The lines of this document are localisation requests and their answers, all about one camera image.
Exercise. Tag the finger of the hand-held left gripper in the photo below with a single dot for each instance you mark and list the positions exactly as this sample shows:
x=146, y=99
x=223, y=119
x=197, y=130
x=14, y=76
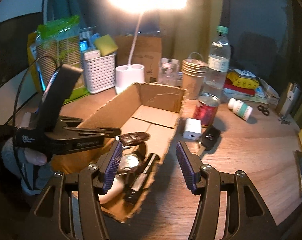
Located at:
x=96, y=132
x=71, y=121

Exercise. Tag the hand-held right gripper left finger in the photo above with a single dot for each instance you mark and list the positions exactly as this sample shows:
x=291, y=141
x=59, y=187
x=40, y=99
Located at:
x=113, y=167

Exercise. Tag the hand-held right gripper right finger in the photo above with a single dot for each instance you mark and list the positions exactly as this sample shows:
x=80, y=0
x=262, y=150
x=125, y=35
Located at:
x=187, y=167

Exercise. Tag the white earbuds case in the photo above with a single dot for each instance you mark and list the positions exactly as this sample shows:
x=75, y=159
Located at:
x=112, y=192

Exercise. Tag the white charger plug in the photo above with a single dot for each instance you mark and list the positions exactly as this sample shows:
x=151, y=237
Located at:
x=192, y=130

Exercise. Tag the black car key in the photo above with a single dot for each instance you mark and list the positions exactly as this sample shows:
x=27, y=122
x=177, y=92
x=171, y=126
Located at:
x=210, y=137

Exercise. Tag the red tin can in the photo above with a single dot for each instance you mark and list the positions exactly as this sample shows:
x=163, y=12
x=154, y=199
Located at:
x=205, y=111

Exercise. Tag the white pill bottle green label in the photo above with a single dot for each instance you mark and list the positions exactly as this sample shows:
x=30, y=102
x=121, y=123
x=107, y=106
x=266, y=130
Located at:
x=240, y=107

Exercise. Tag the person's left hand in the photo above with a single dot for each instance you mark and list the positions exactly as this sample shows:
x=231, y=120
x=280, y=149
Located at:
x=37, y=158

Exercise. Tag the white woven plastic basket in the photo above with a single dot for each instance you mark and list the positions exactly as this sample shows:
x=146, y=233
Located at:
x=99, y=75

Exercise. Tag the white desk lamp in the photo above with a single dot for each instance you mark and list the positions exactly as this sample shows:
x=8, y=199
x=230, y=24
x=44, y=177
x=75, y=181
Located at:
x=129, y=76

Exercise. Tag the white tissue packet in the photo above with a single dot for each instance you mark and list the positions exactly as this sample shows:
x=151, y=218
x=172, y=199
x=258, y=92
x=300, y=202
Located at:
x=92, y=54

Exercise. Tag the green pack of paper cups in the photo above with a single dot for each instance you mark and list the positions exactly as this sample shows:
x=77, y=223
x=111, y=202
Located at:
x=63, y=50

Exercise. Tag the yellow plastic package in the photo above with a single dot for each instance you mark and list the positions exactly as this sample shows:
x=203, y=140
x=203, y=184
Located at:
x=32, y=55

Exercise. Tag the green yellow sponge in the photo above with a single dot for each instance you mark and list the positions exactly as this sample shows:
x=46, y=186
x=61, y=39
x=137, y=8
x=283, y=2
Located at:
x=106, y=45

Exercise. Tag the stack of brown paper cups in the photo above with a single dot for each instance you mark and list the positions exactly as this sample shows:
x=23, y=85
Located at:
x=193, y=82

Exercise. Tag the brown cardboard box behind lamp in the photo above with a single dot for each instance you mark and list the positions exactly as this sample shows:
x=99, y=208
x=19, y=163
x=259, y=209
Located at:
x=148, y=55

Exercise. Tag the black scissors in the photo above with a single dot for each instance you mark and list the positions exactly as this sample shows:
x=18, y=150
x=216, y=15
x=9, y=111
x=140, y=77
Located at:
x=263, y=110

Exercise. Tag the yellow wipes pack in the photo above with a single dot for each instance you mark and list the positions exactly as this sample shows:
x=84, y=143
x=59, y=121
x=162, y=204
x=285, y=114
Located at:
x=242, y=82

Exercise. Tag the clear water bottle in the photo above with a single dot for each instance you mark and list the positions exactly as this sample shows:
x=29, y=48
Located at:
x=217, y=65

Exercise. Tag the bunch of keys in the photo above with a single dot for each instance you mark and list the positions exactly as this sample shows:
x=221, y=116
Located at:
x=284, y=120

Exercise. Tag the white power bank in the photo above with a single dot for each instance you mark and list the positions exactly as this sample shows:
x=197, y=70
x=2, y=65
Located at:
x=244, y=73

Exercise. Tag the steel thermos flask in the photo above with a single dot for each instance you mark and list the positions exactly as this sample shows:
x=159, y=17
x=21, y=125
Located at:
x=288, y=100

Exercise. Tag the teal curtain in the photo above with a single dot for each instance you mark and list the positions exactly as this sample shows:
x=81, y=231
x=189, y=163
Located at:
x=71, y=0

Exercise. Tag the yellow curtain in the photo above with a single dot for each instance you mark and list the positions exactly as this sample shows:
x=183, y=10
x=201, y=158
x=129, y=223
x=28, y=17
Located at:
x=203, y=17

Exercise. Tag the dark glass sliding door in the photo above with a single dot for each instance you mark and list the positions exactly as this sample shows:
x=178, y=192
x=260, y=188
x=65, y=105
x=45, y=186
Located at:
x=260, y=30

